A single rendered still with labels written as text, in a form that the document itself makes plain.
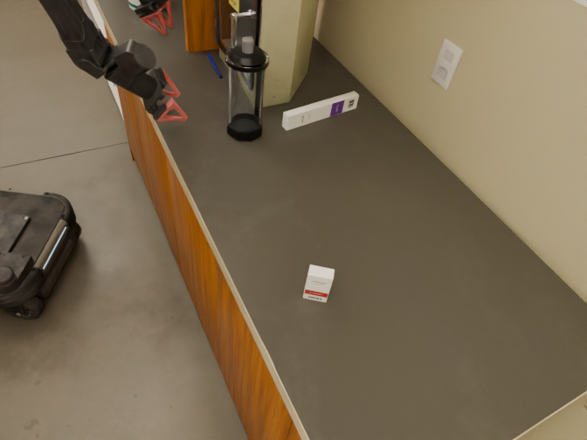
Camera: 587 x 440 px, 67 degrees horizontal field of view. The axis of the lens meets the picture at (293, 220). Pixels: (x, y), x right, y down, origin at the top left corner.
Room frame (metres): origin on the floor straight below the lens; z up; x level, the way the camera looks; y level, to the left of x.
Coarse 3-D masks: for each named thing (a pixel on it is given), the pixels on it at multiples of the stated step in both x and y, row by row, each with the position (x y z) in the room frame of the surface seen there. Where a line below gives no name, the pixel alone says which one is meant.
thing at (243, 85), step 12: (228, 60) 0.97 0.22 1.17; (240, 72) 0.96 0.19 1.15; (252, 72) 0.97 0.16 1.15; (264, 72) 1.00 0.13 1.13; (240, 84) 0.96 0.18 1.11; (252, 84) 0.97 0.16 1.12; (264, 84) 1.01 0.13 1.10; (240, 96) 0.96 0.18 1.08; (252, 96) 0.97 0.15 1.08; (228, 108) 1.00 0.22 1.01; (240, 108) 0.96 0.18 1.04; (252, 108) 0.97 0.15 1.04; (228, 120) 1.00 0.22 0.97; (240, 120) 0.96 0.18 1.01; (252, 120) 0.97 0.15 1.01
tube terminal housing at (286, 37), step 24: (264, 0) 1.13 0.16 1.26; (288, 0) 1.17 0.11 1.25; (312, 0) 1.31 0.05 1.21; (264, 24) 1.13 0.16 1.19; (288, 24) 1.17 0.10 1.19; (312, 24) 1.35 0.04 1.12; (264, 48) 1.13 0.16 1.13; (288, 48) 1.18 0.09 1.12; (288, 72) 1.18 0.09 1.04; (264, 96) 1.14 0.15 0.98; (288, 96) 1.19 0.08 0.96
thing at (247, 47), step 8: (248, 40) 1.00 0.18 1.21; (232, 48) 1.01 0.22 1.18; (240, 48) 1.02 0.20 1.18; (248, 48) 1.00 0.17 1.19; (256, 48) 1.03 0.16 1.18; (232, 56) 0.98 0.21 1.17; (240, 56) 0.98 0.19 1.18; (248, 56) 0.98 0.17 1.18; (256, 56) 0.99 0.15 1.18; (264, 56) 1.01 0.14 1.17; (240, 64) 0.97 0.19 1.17; (248, 64) 0.97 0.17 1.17; (256, 64) 0.98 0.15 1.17
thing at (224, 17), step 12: (228, 0) 1.29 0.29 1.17; (240, 0) 1.22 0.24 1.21; (252, 0) 1.15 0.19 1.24; (228, 12) 1.29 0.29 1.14; (240, 12) 1.21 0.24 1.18; (252, 12) 1.15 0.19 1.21; (228, 24) 1.29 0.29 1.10; (240, 24) 1.21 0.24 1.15; (252, 24) 1.14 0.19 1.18; (228, 36) 1.29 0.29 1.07; (240, 36) 1.21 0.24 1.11; (252, 36) 1.14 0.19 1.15; (228, 48) 1.29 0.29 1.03
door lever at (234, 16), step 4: (232, 12) 1.14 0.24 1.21; (236, 12) 1.14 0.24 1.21; (244, 12) 1.16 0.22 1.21; (248, 12) 1.16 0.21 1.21; (232, 16) 1.13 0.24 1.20; (236, 16) 1.13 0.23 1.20; (240, 16) 1.14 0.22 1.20; (244, 16) 1.15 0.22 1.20; (248, 16) 1.16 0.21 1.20; (232, 20) 1.13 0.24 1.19; (236, 20) 1.13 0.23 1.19; (232, 24) 1.13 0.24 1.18; (236, 24) 1.14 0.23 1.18; (232, 28) 1.13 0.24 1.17; (236, 28) 1.14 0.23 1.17; (232, 32) 1.13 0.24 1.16; (236, 32) 1.14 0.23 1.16; (232, 36) 1.13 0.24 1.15; (236, 36) 1.14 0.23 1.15; (232, 40) 1.13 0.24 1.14; (236, 40) 1.14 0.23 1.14; (232, 44) 1.13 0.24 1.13; (236, 44) 1.14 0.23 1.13
